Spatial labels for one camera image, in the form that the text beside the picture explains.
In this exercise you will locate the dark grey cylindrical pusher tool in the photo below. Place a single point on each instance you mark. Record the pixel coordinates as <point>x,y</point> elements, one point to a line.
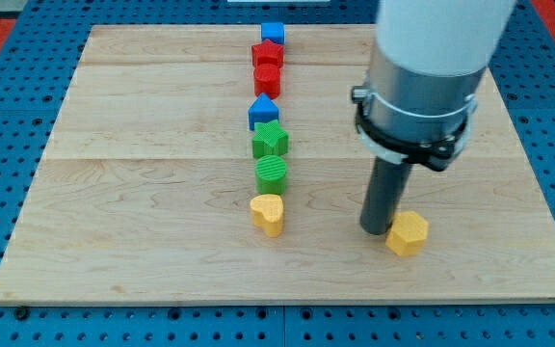
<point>386,186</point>

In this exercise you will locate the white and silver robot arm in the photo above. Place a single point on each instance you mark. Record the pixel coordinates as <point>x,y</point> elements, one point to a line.
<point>417,98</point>

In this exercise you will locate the yellow hexagon block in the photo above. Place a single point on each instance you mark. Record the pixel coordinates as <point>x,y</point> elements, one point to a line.
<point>407,234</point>

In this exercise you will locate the yellow heart block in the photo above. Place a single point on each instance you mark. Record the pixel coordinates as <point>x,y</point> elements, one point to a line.
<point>267,213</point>

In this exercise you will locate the green cylinder block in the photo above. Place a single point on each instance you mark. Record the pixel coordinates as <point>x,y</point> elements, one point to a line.
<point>270,175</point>

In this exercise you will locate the green star block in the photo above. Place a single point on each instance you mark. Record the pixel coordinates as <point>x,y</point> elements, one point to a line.
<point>269,139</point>

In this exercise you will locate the blue pentagon house block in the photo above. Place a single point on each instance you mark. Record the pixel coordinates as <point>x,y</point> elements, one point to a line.
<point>262,110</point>

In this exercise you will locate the red cylinder block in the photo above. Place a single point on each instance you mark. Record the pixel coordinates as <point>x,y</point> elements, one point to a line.
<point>266,78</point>

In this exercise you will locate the red star block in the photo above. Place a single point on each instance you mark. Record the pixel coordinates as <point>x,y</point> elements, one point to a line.
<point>267,53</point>

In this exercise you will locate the blue cube block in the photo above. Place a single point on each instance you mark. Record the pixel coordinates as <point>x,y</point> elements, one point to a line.
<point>273,31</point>

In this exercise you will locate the light wooden board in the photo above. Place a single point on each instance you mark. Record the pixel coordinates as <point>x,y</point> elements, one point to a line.
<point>141,197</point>

